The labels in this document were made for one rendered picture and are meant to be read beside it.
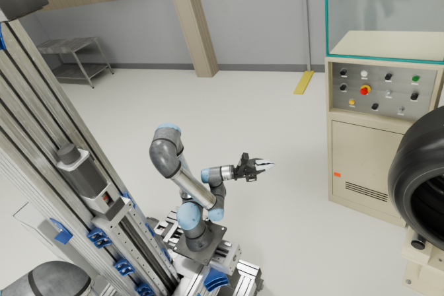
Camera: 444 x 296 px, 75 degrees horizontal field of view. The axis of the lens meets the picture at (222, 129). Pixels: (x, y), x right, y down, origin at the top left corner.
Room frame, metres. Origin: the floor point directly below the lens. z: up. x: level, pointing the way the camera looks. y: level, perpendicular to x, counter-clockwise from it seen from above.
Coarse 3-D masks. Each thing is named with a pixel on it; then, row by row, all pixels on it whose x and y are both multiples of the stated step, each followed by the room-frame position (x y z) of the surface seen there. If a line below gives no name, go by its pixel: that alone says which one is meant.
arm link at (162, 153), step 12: (156, 144) 0.98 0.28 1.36; (168, 144) 0.98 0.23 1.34; (156, 156) 0.94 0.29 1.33; (168, 156) 0.94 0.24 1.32; (156, 168) 0.93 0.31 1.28; (168, 168) 0.91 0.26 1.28; (180, 168) 0.92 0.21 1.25; (180, 180) 0.90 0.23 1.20; (192, 180) 0.92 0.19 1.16; (192, 192) 0.90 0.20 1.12; (204, 192) 0.91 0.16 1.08; (204, 204) 0.89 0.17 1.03; (216, 204) 0.90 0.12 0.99; (216, 216) 0.86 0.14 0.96
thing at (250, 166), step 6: (252, 162) 1.02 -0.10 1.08; (234, 168) 1.03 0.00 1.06; (246, 168) 0.99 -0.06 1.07; (252, 168) 0.98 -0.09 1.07; (234, 174) 1.00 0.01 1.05; (240, 174) 1.01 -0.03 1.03; (246, 174) 0.98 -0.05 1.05; (252, 174) 0.97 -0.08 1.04; (246, 180) 0.98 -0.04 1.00; (252, 180) 0.98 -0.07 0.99
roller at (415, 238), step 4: (416, 236) 0.54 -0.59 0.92; (412, 240) 0.53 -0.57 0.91; (416, 240) 0.52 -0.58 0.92; (420, 240) 0.52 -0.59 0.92; (424, 240) 0.52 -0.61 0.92; (412, 244) 0.52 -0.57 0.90; (416, 244) 0.51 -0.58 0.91; (420, 244) 0.51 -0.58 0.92; (424, 244) 0.50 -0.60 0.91; (416, 248) 0.51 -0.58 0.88; (420, 248) 0.50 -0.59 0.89
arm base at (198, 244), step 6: (210, 228) 0.97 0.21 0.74; (204, 234) 0.91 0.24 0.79; (210, 234) 0.93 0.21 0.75; (186, 240) 0.91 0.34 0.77; (192, 240) 0.89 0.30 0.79; (198, 240) 0.89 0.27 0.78; (204, 240) 0.89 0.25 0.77; (210, 240) 0.90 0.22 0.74; (192, 246) 0.88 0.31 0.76; (198, 246) 0.88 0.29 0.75; (204, 246) 0.87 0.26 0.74
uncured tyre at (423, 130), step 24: (432, 120) 0.65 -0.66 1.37; (408, 144) 0.64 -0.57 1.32; (432, 144) 0.56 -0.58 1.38; (408, 168) 0.57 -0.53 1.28; (432, 168) 0.52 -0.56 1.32; (408, 192) 0.55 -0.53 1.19; (432, 192) 0.67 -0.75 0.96; (408, 216) 0.54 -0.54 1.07; (432, 216) 0.58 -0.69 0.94; (432, 240) 0.48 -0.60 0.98
